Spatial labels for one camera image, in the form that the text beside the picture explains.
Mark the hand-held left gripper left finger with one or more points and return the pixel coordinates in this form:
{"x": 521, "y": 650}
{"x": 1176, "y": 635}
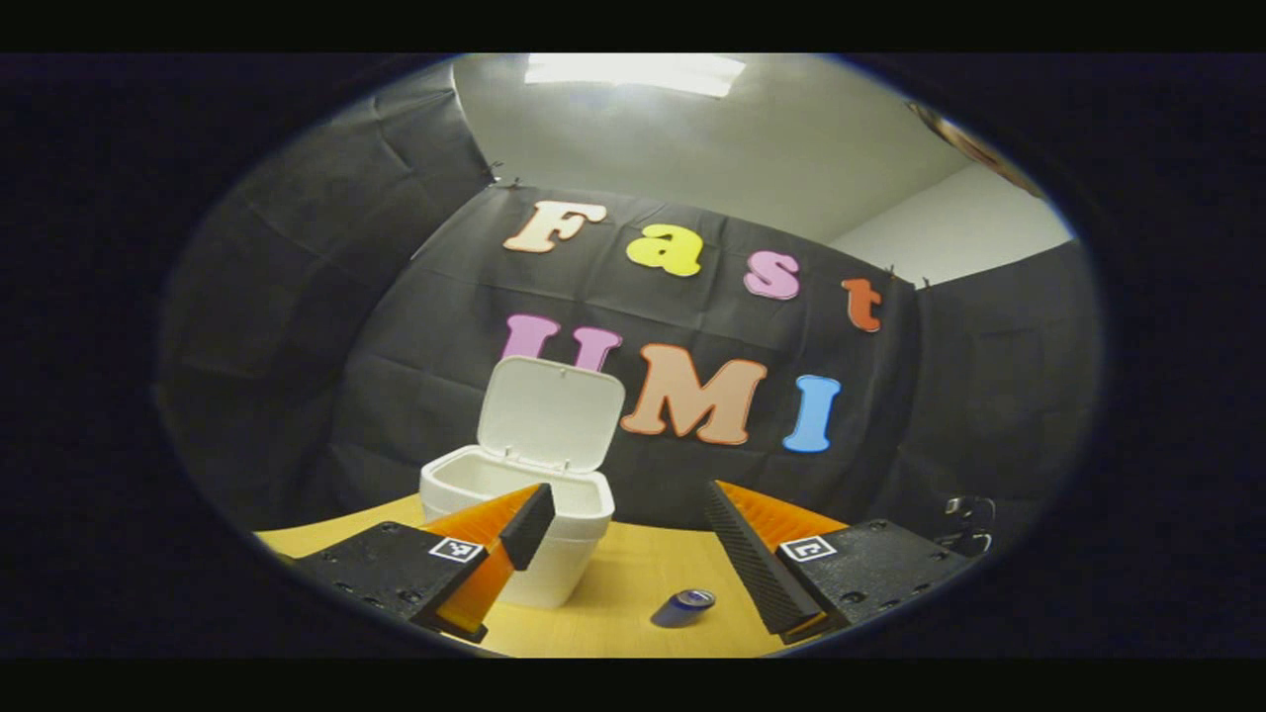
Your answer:
{"x": 529, "y": 522}

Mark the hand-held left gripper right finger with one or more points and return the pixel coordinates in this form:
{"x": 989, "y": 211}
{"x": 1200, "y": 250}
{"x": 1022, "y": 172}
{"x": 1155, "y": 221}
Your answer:
{"x": 747, "y": 564}

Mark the blue pop can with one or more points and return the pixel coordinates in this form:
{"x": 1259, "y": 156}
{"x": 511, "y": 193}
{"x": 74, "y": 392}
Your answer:
{"x": 684, "y": 607}

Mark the white desktop garbage bin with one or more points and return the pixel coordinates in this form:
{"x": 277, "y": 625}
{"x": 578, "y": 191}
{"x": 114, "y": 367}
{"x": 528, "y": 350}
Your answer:
{"x": 549, "y": 415}

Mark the wooden desktop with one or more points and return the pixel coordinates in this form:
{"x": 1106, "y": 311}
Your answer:
{"x": 643, "y": 564}

